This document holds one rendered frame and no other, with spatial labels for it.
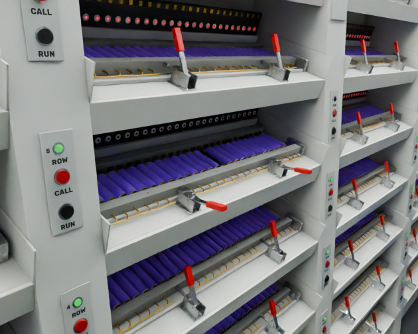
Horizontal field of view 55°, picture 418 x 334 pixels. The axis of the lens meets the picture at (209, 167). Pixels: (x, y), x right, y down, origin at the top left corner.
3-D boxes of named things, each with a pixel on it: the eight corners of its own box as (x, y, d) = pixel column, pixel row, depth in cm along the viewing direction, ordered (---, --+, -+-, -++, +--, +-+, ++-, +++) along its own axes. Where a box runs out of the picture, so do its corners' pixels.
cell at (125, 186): (114, 178, 70) (137, 197, 66) (105, 181, 68) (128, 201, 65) (115, 169, 69) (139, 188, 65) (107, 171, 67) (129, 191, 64)
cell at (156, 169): (151, 169, 75) (174, 186, 72) (143, 171, 74) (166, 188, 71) (152, 160, 74) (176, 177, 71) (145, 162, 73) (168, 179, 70)
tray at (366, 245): (398, 237, 158) (415, 209, 152) (326, 307, 115) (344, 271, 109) (352, 210, 169) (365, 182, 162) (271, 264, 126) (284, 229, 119)
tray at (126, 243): (315, 180, 98) (329, 146, 94) (101, 279, 55) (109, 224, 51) (253, 144, 109) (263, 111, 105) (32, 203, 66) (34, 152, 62)
